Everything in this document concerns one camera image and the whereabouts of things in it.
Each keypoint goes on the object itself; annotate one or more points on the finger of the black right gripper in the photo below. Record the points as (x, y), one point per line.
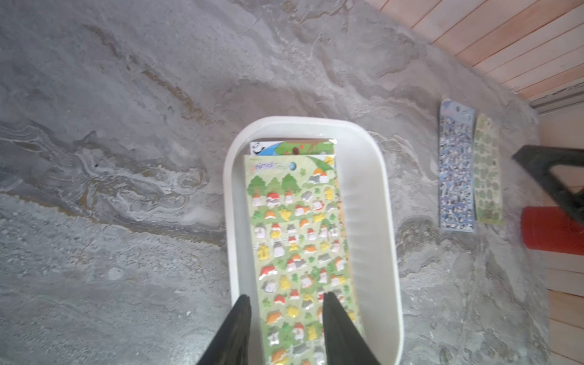
(538, 162)

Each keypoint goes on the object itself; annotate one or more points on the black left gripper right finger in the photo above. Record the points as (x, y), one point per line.
(343, 342)

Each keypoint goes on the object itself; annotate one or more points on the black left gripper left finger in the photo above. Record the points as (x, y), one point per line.
(230, 344)

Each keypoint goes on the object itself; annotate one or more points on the green frog sticker sheet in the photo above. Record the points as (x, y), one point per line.
(488, 196)

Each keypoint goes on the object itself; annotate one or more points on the blue penguin sticker sheet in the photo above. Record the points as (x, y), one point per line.
(456, 187)

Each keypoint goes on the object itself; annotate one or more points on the white plastic storage box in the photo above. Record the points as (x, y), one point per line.
(367, 211)

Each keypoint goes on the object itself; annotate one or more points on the panda sticker sheet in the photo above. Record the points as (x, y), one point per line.
(293, 147)

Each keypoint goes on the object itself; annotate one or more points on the red metal pencil bucket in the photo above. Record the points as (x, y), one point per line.
(550, 229)

